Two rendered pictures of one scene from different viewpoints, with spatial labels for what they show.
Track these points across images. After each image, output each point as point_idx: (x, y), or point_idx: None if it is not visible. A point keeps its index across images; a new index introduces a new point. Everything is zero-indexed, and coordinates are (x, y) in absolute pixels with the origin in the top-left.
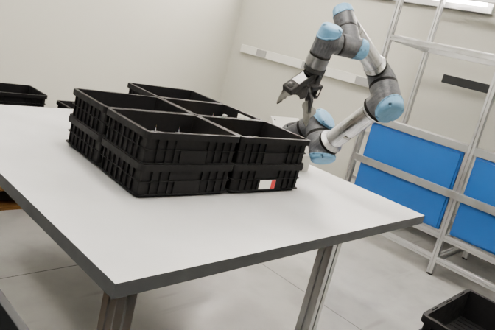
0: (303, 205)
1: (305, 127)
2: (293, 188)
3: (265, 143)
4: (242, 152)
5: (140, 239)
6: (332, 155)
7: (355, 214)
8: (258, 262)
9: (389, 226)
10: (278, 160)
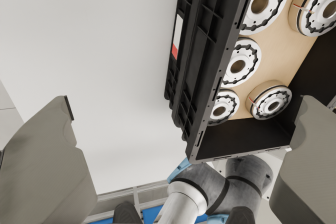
0: (110, 61)
1: (240, 190)
2: (164, 90)
3: (219, 37)
4: None
5: None
6: (169, 179)
7: (71, 124)
8: None
9: None
10: (189, 74)
